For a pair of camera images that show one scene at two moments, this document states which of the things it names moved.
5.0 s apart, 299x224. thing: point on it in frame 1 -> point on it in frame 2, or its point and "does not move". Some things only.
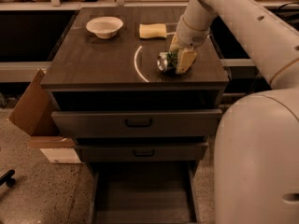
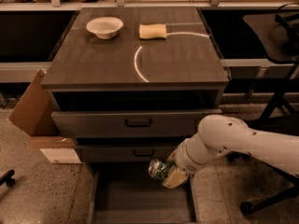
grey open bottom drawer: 144,191 does not move
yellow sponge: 151,31 does not move
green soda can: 167,62 -> 159,169
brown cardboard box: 34,115 does not move
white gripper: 191,35 -> 184,161
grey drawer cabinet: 144,130 does not move
